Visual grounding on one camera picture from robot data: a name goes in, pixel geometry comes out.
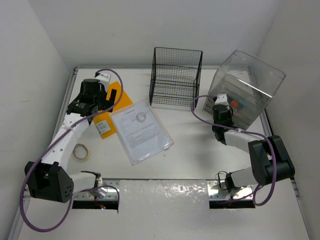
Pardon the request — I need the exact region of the beige masking tape roll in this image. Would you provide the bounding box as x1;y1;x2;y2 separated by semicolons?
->
72;143;90;162

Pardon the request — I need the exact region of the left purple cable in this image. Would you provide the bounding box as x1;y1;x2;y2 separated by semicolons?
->
19;68;124;233

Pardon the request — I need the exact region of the blue pastel highlighter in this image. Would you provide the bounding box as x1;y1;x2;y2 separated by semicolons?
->
238;99;248;108

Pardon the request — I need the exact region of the orange plastic folder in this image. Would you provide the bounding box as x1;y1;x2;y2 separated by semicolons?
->
93;82;133;139

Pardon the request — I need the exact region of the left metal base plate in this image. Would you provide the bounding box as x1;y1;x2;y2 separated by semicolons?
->
74;178;121;202

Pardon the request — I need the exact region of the clear document sleeve with paper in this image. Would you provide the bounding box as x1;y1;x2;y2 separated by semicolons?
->
110;98;174;165

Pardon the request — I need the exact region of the black orange highlighter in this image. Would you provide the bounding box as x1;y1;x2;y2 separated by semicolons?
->
229;100;239;108

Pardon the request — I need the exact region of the metal base plate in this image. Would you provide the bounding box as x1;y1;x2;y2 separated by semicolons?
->
74;178;121;202
207;179;253;202

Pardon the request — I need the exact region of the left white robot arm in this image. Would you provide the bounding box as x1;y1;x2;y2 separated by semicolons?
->
27;73;117;203

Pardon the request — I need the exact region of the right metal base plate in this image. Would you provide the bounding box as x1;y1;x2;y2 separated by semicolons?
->
207;179;253;202

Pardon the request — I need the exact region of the black wire mesh basket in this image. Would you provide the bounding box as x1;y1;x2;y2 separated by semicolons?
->
149;47;203;108

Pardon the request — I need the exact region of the clear plastic drawer organizer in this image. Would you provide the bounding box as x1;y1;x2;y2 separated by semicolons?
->
203;50;286;130

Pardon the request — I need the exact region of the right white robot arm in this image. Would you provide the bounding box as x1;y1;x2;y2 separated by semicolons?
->
212;104;296;193

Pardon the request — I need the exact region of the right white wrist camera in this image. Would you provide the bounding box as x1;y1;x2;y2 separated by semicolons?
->
214;93;229;106

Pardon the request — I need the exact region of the aluminium table frame rail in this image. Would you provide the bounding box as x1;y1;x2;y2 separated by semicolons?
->
7;66;81;240

